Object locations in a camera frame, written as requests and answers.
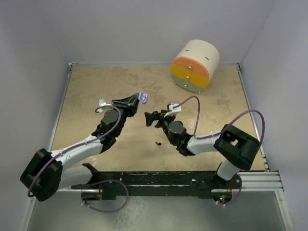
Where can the round cream drawer cabinet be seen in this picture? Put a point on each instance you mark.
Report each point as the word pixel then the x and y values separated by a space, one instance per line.
pixel 195 65

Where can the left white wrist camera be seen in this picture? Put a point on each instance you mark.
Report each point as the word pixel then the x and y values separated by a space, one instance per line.
pixel 102 103

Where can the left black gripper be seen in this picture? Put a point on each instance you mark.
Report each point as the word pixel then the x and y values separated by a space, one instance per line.
pixel 132 100

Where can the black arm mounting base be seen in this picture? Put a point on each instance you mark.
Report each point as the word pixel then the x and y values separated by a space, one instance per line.
pixel 200 184

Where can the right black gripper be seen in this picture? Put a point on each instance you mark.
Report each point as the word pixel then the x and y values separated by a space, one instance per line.
pixel 156 116

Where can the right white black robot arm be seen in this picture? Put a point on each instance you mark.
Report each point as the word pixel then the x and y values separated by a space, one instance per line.
pixel 238 147

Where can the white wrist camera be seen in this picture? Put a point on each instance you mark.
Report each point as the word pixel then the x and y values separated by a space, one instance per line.
pixel 102 103
pixel 173 108

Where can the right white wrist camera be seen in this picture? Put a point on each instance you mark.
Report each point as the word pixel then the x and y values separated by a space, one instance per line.
pixel 173 108

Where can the purple earbud charging case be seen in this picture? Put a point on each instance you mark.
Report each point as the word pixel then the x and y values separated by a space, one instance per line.
pixel 143 97

